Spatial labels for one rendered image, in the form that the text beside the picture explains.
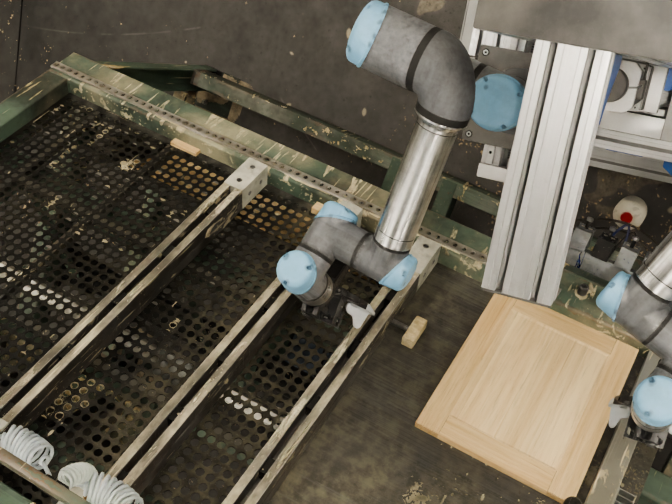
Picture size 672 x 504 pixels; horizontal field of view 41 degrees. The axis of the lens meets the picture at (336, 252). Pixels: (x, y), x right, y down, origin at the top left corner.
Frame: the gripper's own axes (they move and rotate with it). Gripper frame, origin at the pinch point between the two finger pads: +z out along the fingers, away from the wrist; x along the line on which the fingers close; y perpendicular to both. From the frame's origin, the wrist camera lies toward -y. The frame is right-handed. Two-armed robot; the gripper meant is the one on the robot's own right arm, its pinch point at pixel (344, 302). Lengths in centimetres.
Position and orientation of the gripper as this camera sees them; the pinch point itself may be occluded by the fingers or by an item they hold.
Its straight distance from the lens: 201.9
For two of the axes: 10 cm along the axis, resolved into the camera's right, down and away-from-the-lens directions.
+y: -3.3, 9.2, -2.0
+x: 9.1, 2.5, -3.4
